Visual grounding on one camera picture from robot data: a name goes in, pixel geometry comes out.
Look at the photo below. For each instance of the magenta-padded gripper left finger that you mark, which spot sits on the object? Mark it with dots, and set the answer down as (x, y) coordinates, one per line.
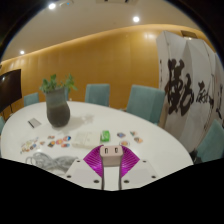
(91, 163)

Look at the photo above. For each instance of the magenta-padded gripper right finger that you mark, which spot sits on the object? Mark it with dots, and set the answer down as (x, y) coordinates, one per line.
(130, 163)

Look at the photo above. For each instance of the pinkish white charger block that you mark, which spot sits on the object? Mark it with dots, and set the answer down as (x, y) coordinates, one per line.
(111, 158)

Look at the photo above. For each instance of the colourful round sticker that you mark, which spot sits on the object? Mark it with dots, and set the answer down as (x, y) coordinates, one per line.
(67, 138)
(121, 135)
(59, 141)
(65, 145)
(51, 144)
(124, 143)
(138, 140)
(50, 137)
(133, 133)

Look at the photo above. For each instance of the small green box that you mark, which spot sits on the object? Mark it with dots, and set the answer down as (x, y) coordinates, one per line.
(105, 135)

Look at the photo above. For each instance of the potted plant in grey vase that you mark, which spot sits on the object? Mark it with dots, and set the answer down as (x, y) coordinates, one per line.
(57, 111)

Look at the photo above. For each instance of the group of teal chairs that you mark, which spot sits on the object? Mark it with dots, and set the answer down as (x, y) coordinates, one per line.
(146, 103)

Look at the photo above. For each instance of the colourful sticker sheet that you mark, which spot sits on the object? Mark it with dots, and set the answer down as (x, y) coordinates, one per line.
(29, 145)

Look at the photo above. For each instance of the small grey card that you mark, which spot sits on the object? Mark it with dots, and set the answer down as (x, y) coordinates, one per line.
(34, 123)

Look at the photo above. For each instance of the calligraphy folding screen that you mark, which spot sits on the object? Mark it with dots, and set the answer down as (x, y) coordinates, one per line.
(190, 96)

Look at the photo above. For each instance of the group of ceiling lights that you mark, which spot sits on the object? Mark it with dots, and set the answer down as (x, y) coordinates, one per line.
(136, 19)

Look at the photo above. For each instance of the black wall television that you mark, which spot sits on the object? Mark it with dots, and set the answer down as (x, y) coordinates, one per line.
(9, 88)

